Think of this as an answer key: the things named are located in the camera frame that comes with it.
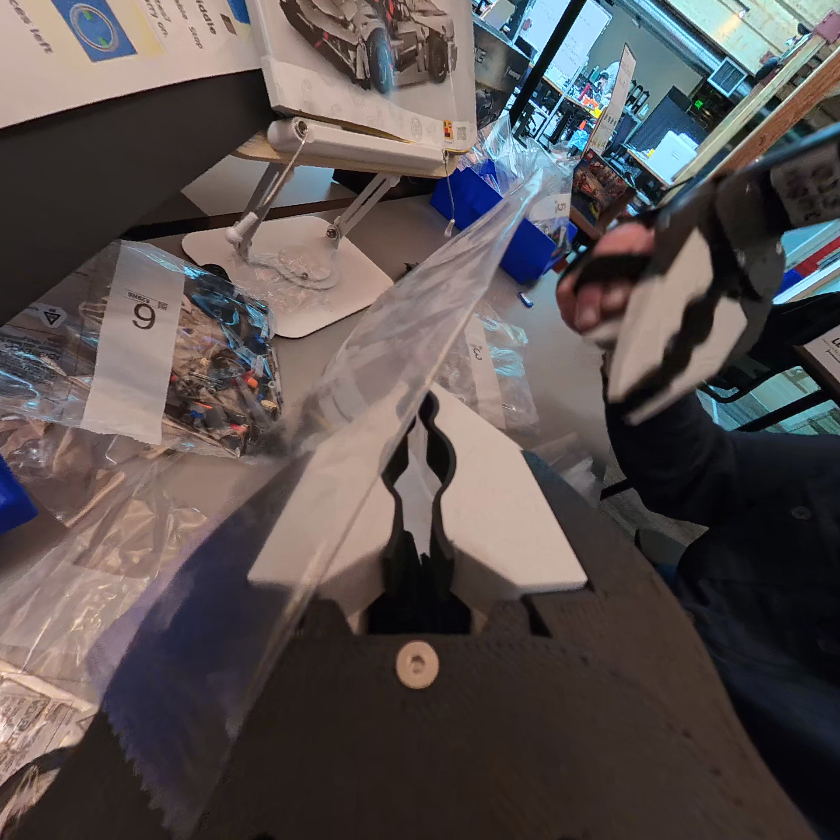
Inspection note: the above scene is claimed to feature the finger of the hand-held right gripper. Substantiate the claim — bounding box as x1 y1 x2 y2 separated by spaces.
623 305 750 424
605 230 718 404

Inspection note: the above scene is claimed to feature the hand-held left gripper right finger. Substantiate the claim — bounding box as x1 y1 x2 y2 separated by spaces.
419 391 589 634

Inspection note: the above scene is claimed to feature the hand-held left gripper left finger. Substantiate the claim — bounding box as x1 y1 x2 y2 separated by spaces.
247 392 429 632

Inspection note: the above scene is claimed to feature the large clear bag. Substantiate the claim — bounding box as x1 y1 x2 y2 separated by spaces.
85 164 549 818

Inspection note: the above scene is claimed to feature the person's right forearm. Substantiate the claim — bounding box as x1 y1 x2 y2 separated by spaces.
600 374 840 565

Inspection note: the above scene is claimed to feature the lego instruction booklet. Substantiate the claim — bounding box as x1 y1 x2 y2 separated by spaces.
246 0 478 156

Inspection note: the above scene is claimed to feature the person's right hand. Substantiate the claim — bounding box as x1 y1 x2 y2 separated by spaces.
556 223 657 345

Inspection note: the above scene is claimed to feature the white box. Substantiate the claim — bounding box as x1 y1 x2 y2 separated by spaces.
656 130 698 181

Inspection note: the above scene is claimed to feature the wooden beam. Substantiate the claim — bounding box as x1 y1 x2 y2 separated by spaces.
669 29 840 191

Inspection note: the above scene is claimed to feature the colourful toy box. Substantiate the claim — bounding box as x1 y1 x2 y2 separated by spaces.
572 150 621 221

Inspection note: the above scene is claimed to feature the clear bag with white label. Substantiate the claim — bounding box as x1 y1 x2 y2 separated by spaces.
472 115 581 263

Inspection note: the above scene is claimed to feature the white book stand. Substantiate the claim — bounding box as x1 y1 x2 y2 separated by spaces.
180 118 475 340

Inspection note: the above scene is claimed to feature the whiteboard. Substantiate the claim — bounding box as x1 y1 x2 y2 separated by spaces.
525 0 613 80

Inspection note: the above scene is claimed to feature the black pole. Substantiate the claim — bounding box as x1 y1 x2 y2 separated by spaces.
512 0 588 142

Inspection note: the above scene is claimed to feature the clear bag of tan parts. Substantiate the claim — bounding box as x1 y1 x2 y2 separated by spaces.
0 420 309 664

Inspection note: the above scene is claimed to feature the white-labelled bag of dark parts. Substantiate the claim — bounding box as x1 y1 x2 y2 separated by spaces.
0 239 284 460

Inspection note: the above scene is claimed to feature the black display board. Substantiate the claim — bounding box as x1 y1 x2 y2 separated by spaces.
0 66 280 326

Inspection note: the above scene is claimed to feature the white printed instruction sheet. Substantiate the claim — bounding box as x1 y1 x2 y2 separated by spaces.
0 0 263 130

